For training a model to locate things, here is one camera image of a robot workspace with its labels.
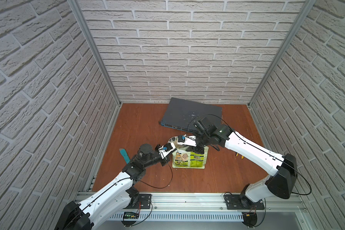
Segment teal handled tool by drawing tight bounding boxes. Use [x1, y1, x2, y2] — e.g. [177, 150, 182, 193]
[119, 149, 130, 163]

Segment aluminium corner post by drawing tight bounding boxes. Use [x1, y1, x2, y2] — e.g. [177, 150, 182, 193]
[247, 0, 316, 109]
[68, 0, 122, 107]

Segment aluminium corner post right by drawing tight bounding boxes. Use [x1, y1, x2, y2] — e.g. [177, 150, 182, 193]
[247, 0, 316, 109]

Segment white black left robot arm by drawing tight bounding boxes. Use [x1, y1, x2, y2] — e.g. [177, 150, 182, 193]
[55, 143, 176, 230]

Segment small green circuit board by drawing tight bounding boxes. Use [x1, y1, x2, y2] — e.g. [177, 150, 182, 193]
[123, 212, 140, 219]

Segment aluminium corner post left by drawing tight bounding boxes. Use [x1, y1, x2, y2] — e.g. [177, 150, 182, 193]
[68, 0, 122, 107]

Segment grey blue network switch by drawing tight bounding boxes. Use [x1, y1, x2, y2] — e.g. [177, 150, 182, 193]
[159, 98, 222, 133]

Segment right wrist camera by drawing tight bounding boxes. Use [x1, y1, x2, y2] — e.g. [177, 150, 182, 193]
[177, 134, 197, 147]

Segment round black connector box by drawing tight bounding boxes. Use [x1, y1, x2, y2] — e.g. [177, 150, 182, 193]
[242, 212, 258, 228]

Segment green oats bag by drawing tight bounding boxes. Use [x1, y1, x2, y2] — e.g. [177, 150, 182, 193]
[172, 145, 209, 169]

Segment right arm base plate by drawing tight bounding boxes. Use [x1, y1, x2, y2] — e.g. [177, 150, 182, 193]
[223, 193, 265, 210]

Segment aluminium front rail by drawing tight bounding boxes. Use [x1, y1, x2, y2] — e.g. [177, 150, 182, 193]
[149, 192, 308, 212]

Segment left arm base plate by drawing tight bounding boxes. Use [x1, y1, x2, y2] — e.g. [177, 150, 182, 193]
[126, 194, 152, 209]

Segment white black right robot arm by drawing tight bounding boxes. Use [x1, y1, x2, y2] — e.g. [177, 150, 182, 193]
[195, 123, 298, 208]

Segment green leaf pattern bowl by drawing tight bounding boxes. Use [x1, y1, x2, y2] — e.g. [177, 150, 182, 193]
[168, 136, 188, 149]

